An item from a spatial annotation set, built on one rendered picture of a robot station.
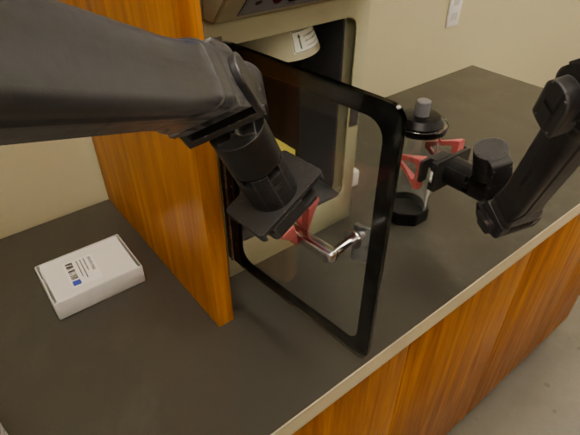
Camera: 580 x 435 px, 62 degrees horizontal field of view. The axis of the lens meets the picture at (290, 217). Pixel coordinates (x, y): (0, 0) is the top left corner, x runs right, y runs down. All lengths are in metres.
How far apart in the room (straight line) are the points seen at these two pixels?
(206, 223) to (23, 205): 0.58
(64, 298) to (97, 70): 0.71
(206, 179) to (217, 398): 0.33
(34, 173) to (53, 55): 0.95
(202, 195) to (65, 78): 0.47
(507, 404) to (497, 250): 1.03
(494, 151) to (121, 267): 0.69
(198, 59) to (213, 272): 0.46
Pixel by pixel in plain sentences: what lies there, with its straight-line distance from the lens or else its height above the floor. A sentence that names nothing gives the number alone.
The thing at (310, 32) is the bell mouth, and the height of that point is 1.35.
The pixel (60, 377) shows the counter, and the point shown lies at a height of 0.94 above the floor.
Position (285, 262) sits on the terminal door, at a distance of 0.75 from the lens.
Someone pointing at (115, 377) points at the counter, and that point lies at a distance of 0.83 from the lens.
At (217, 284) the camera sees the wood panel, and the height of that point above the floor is 1.04.
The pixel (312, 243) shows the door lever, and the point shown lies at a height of 1.21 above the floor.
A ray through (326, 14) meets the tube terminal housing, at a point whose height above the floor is 1.38.
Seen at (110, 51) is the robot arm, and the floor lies 1.51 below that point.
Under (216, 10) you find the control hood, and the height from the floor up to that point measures 1.43.
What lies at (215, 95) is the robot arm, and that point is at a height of 1.45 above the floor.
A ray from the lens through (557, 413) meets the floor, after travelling 2.07.
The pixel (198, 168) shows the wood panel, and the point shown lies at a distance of 0.64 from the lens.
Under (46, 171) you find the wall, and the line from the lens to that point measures 1.16.
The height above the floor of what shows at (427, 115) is 1.18.
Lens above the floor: 1.59
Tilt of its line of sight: 37 degrees down
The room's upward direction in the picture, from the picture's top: straight up
